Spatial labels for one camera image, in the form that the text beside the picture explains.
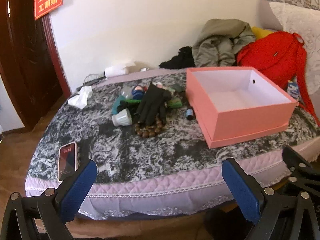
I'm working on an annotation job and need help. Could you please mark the yellow cloth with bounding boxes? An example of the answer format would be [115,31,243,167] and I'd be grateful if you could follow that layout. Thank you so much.
[251,26,275,40]

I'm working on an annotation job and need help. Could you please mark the pink cardboard box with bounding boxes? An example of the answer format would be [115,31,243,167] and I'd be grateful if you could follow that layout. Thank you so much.
[185,67,298,149]

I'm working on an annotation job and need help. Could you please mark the blue and white small box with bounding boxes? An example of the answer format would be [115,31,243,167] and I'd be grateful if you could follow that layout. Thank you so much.
[287,80,300,99]

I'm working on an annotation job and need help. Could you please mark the red bag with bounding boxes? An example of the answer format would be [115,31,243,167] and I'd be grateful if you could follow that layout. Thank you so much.
[236,32,320,127]

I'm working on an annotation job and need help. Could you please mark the white ribbed cup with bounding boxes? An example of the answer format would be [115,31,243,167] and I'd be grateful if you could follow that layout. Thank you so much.
[112,108,133,127]

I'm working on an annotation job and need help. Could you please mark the white paper roll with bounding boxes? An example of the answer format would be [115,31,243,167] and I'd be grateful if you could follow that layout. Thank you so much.
[104,65,126,78]

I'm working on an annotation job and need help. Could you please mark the white lace pillow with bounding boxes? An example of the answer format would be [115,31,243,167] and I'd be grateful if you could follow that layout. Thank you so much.
[269,2,320,98]

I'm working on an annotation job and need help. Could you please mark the dark wooden door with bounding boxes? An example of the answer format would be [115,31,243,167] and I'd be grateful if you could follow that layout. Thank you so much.
[0,0,72,132]

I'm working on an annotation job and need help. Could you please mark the clear plastic cup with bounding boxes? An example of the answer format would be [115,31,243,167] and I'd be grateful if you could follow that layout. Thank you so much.
[121,86,134,99]

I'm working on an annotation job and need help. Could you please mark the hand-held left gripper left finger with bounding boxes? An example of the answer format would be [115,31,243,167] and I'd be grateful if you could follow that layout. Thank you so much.
[0,159,98,240]

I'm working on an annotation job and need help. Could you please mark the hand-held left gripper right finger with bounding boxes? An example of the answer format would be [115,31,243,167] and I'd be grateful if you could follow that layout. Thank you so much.
[221,158,317,240]

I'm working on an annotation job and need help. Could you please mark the black cloth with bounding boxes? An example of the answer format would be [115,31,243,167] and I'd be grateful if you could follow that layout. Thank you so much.
[159,46,196,70]

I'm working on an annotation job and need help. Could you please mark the smartphone with pink case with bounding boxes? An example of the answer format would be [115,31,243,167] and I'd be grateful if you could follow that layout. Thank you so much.
[58,142,78,182]

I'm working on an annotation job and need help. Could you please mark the grey jacket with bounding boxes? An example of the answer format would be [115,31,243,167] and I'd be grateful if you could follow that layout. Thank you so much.
[192,19,257,67]

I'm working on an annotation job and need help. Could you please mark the tangled cables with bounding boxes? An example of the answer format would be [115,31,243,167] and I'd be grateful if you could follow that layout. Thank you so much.
[83,74,105,85]

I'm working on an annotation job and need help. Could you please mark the crumpled white tissue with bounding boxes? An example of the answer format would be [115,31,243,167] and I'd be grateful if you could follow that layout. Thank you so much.
[67,86,93,109]

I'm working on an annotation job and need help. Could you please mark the brown bead bracelet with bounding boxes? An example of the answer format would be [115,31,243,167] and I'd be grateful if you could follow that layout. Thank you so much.
[133,119,167,138]

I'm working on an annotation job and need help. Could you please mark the black gloves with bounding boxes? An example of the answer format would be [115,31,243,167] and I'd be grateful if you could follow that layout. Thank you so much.
[135,82,173,127]

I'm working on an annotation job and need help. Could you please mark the grey patterned quilted table cover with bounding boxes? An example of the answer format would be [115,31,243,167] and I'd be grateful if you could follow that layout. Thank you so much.
[25,67,320,222]

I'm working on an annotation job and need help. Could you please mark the beige small box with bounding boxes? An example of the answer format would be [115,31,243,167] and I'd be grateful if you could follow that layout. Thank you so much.
[122,62,137,74]

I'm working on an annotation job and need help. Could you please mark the blue and red small object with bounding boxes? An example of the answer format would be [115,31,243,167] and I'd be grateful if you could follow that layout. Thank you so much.
[132,86,145,100]

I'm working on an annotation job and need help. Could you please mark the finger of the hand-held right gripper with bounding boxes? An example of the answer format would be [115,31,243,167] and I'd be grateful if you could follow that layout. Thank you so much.
[282,146,320,180]
[287,180,320,200]

